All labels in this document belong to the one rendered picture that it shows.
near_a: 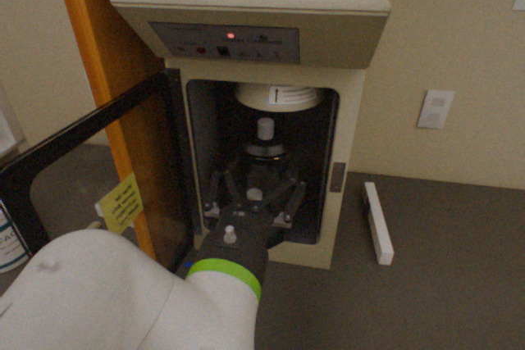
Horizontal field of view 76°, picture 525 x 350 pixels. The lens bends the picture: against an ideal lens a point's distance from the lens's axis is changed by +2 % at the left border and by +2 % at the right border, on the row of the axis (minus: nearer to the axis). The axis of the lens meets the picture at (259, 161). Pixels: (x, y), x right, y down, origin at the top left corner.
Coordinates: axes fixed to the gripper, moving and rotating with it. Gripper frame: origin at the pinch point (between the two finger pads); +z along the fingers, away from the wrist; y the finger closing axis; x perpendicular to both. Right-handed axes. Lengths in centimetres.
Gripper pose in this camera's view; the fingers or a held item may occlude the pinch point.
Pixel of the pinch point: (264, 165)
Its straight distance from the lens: 62.1
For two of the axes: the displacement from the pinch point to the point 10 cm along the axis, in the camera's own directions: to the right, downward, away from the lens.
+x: -0.1, 8.3, 5.6
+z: 2.0, -5.5, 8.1
